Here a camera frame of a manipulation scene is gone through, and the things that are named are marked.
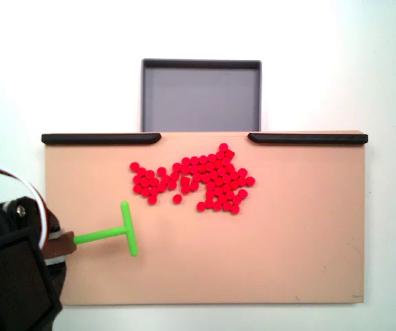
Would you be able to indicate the grey plastic tray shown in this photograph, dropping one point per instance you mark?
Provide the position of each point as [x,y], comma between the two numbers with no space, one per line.
[201,96]

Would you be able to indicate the black edge rail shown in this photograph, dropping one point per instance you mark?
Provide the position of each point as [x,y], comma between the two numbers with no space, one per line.
[98,138]
[308,138]

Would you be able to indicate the beige rectangular board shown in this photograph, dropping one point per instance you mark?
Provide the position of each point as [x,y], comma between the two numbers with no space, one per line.
[218,248]

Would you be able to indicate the red round granule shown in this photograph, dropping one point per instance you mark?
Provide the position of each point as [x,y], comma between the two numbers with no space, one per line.
[134,166]
[152,199]
[177,198]

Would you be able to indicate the heap of red granules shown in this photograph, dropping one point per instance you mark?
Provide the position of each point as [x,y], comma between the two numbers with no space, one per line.
[215,176]

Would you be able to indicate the brown tool holder block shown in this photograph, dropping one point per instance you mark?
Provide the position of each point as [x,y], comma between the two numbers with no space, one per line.
[60,246]

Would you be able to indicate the green T-shaped pusher tool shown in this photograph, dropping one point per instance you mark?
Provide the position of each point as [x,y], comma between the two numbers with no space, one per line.
[129,227]

